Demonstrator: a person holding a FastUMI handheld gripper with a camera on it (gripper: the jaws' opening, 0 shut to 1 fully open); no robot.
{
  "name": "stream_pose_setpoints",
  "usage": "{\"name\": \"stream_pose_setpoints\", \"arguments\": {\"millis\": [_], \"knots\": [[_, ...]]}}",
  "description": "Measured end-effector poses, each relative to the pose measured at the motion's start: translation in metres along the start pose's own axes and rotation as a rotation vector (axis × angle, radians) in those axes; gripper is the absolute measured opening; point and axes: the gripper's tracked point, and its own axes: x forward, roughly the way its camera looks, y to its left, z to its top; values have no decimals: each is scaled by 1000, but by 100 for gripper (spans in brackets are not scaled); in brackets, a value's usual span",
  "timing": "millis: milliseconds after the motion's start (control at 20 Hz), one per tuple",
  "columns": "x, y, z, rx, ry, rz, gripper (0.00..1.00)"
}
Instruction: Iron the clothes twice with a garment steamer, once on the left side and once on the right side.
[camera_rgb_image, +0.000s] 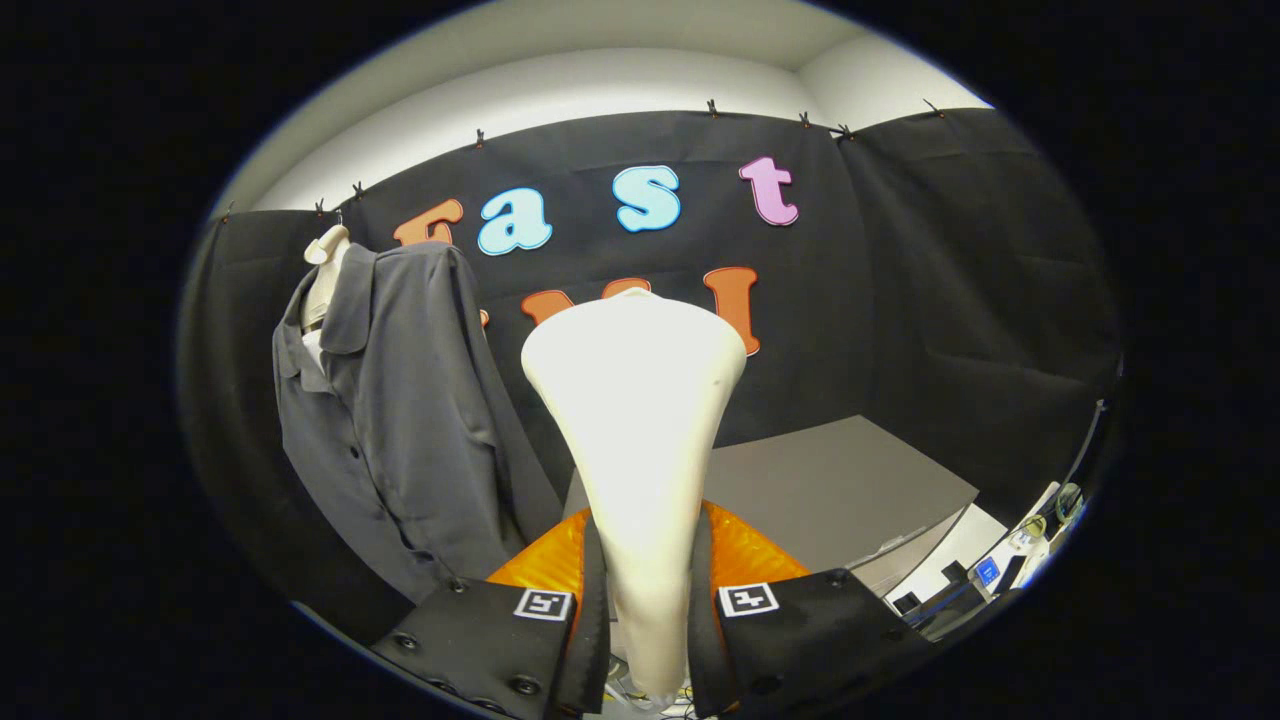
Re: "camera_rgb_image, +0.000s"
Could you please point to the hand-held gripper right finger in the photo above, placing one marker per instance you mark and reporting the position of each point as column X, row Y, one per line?
column 702, row 640

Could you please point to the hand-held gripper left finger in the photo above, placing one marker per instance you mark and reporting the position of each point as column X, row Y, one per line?
column 592, row 640

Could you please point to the white garment steamer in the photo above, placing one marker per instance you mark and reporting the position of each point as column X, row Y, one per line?
column 635, row 420

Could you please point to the grey button shirt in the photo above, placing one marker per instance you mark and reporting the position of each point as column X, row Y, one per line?
column 400, row 420

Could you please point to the grey cabinet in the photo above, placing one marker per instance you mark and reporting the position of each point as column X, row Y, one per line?
column 830, row 490

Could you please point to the white side table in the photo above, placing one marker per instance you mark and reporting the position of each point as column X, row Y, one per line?
column 965, row 545

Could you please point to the blue screen device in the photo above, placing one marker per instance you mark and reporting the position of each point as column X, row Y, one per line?
column 987, row 571

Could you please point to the white desk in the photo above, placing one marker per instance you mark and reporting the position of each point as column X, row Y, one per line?
column 1035, row 550

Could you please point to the white mannequin torso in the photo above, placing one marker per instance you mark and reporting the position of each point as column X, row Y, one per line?
column 328, row 280

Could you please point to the row of black clips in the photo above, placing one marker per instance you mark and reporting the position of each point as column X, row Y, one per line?
column 480, row 137

